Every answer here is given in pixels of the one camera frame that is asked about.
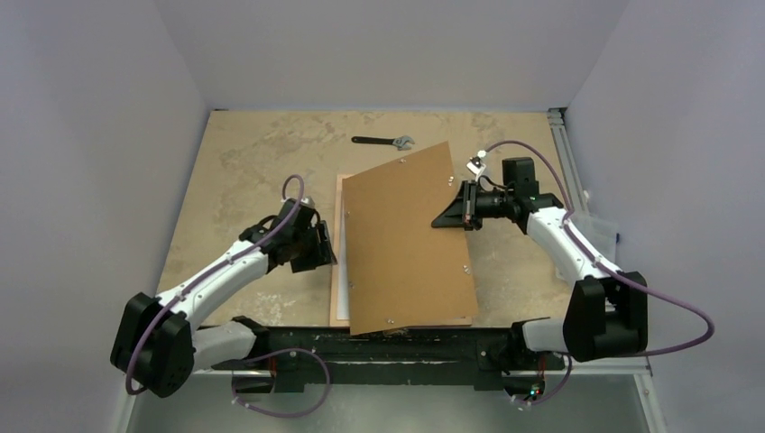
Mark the glossy printed photo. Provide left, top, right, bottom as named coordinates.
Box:
left=329, top=178, right=350, bottom=327

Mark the pink picture frame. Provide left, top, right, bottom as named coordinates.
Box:
left=328, top=173, right=474, bottom=329

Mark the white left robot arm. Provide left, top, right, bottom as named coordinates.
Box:
left=110, top=198, right=336, bottom=398

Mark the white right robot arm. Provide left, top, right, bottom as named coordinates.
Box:
left=431, top=158, right=648, bottom=367

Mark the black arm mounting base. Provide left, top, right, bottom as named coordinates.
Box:
left=212, top=321, right=566, bottom=393

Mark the black adjustable wrench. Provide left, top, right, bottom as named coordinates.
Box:
left=351, top=135, right=415, bottom=151

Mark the clear plastic parts box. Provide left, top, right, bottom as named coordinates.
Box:
left=571, top=212, right=618, bottom=263

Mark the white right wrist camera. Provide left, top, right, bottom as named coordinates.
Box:
left=465, top=150, right=487, bottom=180

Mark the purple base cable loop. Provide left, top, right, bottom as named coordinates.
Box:
left=231, top=347, right=332, bottom=420

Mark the aluminium rail frame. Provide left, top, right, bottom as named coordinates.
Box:
left=110, top=107, right=670, bottom=433

